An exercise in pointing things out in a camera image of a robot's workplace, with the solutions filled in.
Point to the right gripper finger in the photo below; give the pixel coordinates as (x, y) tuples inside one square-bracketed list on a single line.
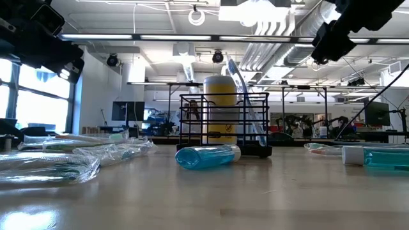
[(326, 51), (340, 32)]

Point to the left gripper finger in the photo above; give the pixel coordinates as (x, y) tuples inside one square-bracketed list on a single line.
[(76, 62)]

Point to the blue toothbrush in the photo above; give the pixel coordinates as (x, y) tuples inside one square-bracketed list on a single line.
[(32, 158), (232, 68), (118, 153)]

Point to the teal mouthwash bottle white cap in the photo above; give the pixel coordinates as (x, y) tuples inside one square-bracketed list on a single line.
[(383, 158), (204, 157)]

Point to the black background robot arm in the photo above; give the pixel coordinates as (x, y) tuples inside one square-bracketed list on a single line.
[(292, 123)]

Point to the long ceiling light bar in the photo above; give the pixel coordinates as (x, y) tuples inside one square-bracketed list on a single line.
[(96, 37)]

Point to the large window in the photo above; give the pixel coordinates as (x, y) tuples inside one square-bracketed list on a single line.
[(41, 105)]

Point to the row of wooden blocks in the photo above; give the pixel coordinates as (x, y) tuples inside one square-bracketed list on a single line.
[(91, 130)]

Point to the white ceiling light panel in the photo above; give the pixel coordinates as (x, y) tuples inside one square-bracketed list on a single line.
[(255, 14)]

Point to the black computer monitor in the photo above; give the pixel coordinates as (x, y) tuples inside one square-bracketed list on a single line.
[(377, 113)]

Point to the yellow canister with white lid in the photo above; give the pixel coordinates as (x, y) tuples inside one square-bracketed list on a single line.
[(220, 87)]

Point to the silver ventilation duct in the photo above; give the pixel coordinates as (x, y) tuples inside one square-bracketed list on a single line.
[(300, 52)]

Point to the black ceiling camera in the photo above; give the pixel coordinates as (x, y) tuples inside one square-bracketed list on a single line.
[(112, 60), (218, 57)]

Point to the black background workstation frame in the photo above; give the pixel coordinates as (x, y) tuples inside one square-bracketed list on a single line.
[(169, 102), (325, 102)]

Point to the black aluminium table frame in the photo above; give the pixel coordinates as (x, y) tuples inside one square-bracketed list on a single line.
[(287, 140)]

